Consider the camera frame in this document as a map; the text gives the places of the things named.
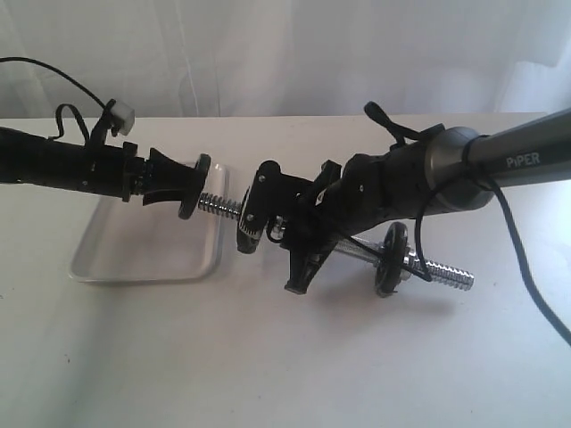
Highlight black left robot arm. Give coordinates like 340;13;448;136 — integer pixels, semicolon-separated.
1;128;211;218

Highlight chrome dumbbell bar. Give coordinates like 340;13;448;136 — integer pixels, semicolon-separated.
197;192;475;291

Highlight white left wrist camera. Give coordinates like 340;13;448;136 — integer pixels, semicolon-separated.
110;100;136;136

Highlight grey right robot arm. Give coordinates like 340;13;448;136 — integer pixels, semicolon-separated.
236;102;570;296

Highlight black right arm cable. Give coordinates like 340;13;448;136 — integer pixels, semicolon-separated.
338;151;571;347

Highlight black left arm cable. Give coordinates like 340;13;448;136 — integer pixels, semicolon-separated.
0;56;112;148

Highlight white plastic tray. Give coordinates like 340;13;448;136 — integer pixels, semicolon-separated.
69;163;232;284

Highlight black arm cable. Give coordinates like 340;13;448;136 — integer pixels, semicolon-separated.
338;151;571;347
0;56;112;148

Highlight black weight plate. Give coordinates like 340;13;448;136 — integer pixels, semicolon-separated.
178;153;211;220
236;185;269;254

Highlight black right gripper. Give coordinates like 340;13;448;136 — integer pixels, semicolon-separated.
238;141;431;295

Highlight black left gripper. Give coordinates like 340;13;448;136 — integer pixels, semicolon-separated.
120;142;203;206

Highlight black weight plate taped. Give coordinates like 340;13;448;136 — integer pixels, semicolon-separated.
375;222;409;298

